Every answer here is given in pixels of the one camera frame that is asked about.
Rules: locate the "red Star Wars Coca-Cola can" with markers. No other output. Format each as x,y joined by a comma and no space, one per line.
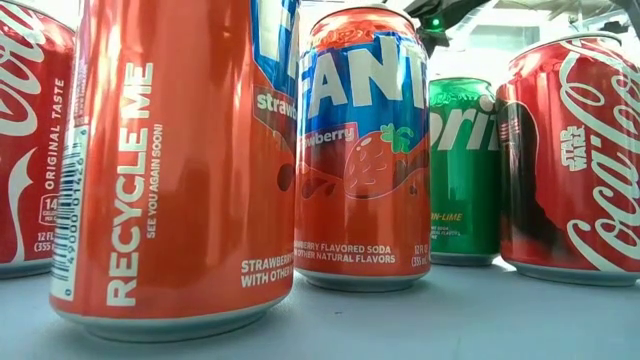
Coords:
570,175

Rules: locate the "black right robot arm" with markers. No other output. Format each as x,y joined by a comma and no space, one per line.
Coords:
440,10

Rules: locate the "green Sprite can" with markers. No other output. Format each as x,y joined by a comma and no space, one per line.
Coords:
465,190

